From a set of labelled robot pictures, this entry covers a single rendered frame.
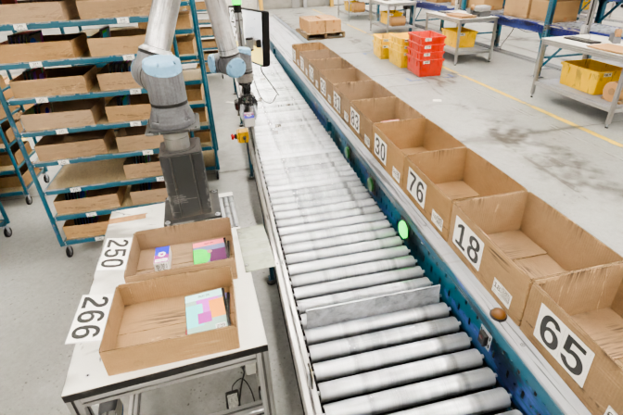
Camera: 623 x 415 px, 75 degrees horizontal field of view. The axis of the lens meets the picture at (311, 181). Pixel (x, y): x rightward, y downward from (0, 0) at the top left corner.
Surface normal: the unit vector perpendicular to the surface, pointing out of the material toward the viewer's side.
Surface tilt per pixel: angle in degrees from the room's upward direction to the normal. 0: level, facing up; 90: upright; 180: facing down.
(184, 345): 91
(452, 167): 89
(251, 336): 0
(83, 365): 0
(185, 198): 90
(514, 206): 90
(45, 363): 0
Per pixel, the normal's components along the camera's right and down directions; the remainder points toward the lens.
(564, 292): 0.22, 0.45
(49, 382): -0.04, -0.88
